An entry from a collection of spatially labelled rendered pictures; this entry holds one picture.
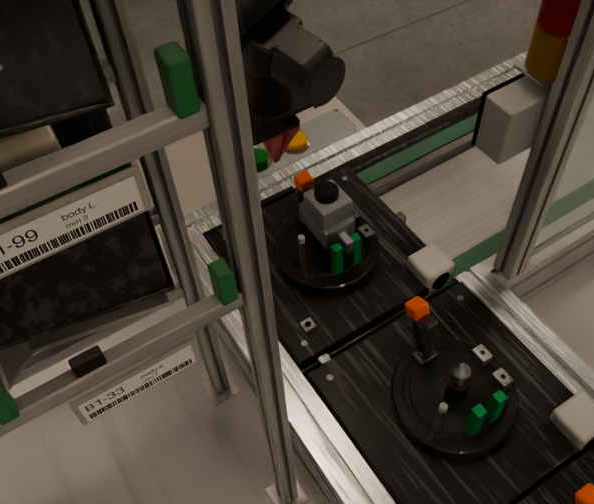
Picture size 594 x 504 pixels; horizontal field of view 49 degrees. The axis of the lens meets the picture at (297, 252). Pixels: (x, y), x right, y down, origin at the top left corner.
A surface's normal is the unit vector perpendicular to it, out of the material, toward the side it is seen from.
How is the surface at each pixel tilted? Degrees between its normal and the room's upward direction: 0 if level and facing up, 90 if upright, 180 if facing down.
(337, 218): 90
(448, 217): 0
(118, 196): 90
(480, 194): 0
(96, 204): 90
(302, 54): 17
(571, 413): 0
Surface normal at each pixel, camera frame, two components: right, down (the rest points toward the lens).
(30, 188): 0.54, 0.65
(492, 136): -0.84, 0.44
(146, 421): -0.04, -0.61
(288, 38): -0.18, -0.38
